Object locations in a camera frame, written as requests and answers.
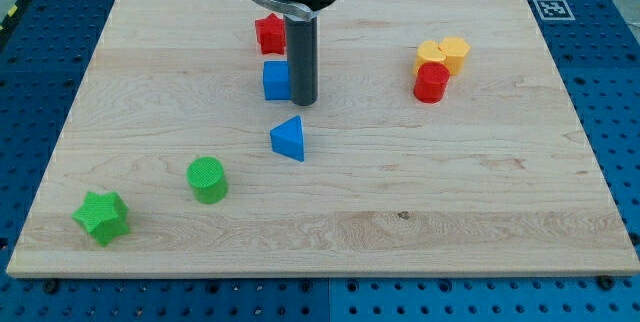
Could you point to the green cylinder block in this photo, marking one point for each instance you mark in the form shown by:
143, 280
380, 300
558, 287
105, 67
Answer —
207, 179

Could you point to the green star block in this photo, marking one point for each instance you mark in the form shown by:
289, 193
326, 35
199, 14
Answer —
103, 216

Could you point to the yellow heart block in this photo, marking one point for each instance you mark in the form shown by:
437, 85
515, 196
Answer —
427, 51

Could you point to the yellow hexagon block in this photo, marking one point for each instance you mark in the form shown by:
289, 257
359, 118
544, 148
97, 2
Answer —
456, 50

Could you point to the blue triangle block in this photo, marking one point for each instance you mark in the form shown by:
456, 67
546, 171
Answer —
287, 139

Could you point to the white fiducial marker tag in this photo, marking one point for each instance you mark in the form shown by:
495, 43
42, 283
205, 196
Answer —
553, 10

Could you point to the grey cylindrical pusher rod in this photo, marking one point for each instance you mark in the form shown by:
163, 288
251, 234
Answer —
301, 39

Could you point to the red cylinder block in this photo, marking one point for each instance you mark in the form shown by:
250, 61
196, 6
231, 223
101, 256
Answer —
431, 82

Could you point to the blue cube block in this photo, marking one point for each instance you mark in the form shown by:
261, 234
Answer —
276, 83

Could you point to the light wooden board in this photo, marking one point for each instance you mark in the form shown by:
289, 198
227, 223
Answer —
496, 179

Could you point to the red star block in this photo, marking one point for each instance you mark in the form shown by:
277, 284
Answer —
270, 34

